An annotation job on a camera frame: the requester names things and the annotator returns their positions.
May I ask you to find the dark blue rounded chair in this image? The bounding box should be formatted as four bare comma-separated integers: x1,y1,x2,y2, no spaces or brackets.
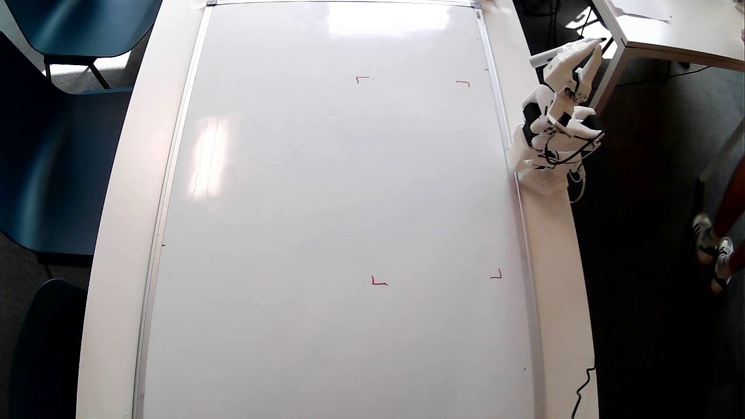
9,278,88,419

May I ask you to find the white black sneaker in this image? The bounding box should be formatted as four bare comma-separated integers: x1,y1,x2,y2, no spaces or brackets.
711,237,736,293
692,213,718,264

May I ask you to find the red trouser leg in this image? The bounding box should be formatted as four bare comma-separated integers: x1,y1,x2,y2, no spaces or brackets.
715,157,745,275

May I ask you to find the large blue chair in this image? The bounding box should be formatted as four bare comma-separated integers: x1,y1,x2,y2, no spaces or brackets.
0,32,134,257

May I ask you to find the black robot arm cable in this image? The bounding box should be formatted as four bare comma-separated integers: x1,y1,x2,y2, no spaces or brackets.
537,129,606,171

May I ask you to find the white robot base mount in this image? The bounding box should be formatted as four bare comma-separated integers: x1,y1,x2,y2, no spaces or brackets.
515,162,570,196

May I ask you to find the black cable under desk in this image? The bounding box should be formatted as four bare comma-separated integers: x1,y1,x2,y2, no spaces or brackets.
617,64,714,89

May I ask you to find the blue chair with black legs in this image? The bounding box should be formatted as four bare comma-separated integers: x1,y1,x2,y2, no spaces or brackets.
5,0,164,89

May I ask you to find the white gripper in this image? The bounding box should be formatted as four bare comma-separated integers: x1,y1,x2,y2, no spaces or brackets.
542,38,604,106

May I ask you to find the white desk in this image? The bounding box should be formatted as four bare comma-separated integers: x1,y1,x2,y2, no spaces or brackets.
588,0,745,182

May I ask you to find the black cable on table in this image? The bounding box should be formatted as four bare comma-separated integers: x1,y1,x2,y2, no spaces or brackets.
570,365,596,419

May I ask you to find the white whiteboard marker pen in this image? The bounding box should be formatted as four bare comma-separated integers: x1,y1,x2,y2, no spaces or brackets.
530,48,566,66

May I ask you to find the white whiteboard with metal frame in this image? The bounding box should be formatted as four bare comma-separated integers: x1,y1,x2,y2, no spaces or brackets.
133,0,545,419

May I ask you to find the white looped base cable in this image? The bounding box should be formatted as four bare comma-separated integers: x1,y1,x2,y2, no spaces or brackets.
567,165,586,204

